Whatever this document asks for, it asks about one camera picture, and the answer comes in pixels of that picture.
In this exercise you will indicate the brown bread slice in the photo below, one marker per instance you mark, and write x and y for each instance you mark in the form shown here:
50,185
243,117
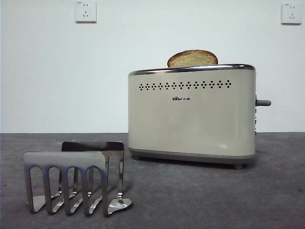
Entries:
192,59

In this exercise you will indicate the white wall socket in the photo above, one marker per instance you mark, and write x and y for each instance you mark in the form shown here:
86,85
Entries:
291,13
86,11

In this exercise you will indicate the shiny steel toast rack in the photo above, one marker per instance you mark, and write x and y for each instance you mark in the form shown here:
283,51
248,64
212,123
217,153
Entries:
64,159

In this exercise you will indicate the cream toaster with grey lever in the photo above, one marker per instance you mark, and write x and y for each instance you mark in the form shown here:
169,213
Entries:
190,119

